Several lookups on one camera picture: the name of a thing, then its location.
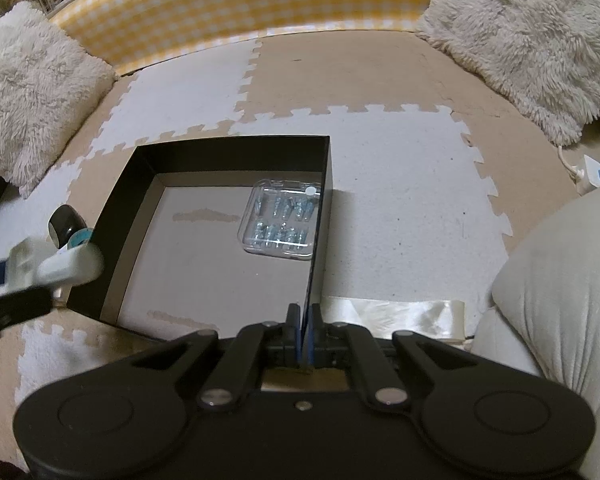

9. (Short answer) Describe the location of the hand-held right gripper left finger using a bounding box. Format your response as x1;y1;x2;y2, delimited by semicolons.
125;304;304;411

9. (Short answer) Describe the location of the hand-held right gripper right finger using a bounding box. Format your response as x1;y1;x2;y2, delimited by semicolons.
307;304;486;409

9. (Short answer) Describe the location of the white grey plastic part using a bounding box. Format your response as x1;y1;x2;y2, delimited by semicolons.
5;237;105;301

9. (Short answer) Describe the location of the black tape roll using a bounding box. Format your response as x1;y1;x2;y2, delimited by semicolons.
47;205;86;248

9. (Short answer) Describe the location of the clear tape roll teal core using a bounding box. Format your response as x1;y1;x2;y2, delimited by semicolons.
67;227;96;251

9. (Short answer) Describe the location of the black cardboard box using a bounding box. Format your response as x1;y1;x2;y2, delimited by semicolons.
67;135;336;343

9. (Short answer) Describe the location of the clear plastic screw case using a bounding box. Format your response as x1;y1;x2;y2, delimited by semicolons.
242;178;323;259

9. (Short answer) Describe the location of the beige white foam puzzle mat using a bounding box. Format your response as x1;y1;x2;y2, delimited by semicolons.
0;29;593;461

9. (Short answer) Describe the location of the fluffy white pillow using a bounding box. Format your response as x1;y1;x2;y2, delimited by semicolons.
415;0;600;147
0;1;118;198

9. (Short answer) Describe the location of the cream leather cushion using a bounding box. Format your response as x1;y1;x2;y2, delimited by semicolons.
472;192;600;480

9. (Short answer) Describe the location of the white power strip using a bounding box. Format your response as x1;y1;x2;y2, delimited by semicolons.
577;155;600;193

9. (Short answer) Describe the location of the yellow checkered bumper cushion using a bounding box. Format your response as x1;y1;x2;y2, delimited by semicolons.
47;0;448;77

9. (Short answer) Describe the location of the white power cable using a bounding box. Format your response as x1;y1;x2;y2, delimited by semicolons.
557;145;583;181

